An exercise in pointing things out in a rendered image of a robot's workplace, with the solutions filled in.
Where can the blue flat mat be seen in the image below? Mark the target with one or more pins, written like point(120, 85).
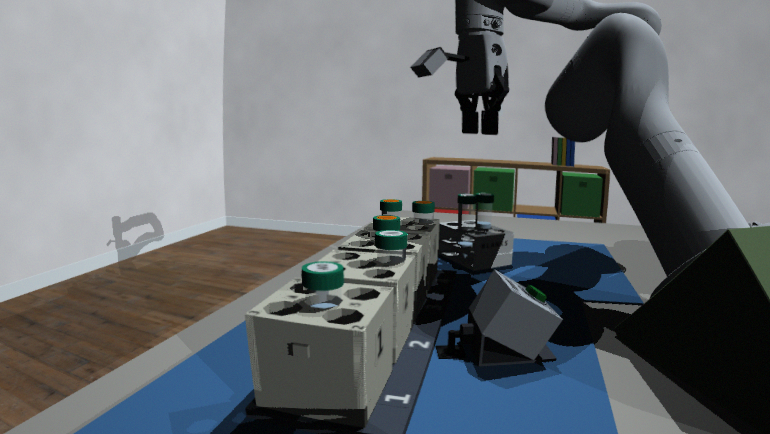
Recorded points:
point(208, 392)

